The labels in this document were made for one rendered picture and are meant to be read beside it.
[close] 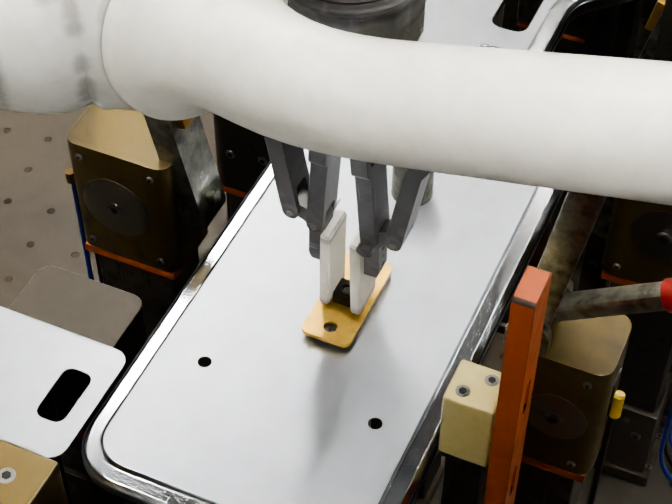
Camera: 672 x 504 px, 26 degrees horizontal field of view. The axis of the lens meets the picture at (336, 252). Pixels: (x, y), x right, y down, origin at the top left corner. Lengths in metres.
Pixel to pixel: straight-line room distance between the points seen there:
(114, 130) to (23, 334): 0.18
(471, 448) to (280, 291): 0.20
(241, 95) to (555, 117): 0.14
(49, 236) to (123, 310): 0.46
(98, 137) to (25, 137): 0.53
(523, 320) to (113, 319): 0.38
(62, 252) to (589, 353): 0.70
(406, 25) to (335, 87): 0.23
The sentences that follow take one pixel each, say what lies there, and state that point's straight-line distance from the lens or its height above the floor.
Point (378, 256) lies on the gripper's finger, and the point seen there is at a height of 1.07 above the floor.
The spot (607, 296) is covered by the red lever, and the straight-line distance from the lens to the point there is 0.95.
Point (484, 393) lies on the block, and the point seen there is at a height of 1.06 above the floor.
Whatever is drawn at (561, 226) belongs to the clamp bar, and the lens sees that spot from 0.89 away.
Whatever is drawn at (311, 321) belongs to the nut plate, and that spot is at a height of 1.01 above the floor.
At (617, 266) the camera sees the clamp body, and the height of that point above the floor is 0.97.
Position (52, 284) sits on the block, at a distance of 1.12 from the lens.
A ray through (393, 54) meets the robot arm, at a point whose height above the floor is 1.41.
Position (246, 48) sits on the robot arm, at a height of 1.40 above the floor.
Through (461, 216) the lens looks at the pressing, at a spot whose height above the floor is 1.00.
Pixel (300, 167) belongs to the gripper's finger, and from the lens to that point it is 0.98.
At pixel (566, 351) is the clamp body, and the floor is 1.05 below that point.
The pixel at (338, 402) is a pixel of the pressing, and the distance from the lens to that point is 1.00.
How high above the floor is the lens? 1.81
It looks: 48 degrees down
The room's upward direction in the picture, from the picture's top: straight up
